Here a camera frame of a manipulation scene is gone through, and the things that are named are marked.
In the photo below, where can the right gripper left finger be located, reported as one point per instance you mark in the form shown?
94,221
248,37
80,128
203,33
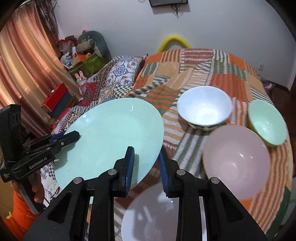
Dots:
116,182

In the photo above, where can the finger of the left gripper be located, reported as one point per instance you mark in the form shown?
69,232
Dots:
63,139
40,145

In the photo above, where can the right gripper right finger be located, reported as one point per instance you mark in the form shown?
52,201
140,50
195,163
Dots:
176,182

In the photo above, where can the mint green plate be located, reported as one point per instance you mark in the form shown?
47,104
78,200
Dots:
106,131

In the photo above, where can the large white plate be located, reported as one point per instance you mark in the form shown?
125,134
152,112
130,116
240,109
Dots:
151,216

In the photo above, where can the mint green bowl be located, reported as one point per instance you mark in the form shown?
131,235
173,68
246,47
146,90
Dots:
267,122

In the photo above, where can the person's left hand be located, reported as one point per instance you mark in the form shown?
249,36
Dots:
37,188

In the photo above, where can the red and blue box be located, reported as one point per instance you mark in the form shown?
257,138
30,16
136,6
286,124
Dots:
57,101

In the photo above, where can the pink rabbit toy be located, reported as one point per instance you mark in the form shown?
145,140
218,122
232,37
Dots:
81,81

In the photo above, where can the pink bowl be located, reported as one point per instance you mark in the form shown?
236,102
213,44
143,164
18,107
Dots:
239,158

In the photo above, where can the ornate patterned quilt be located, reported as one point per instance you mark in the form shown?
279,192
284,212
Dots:
115,80

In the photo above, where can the green cardboard box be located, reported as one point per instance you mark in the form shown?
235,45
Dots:
92,65

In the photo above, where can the white bowl black dots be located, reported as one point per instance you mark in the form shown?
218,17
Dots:
205,107

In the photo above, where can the orange curtain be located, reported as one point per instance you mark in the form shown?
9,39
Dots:
30,67

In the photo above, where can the grey plush shark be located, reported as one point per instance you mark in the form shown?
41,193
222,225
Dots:
93,40

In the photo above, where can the dark backpack on floor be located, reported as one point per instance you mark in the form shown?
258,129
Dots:
268,86

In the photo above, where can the wall mounted black monitor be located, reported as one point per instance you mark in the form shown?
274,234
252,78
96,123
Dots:
156,3

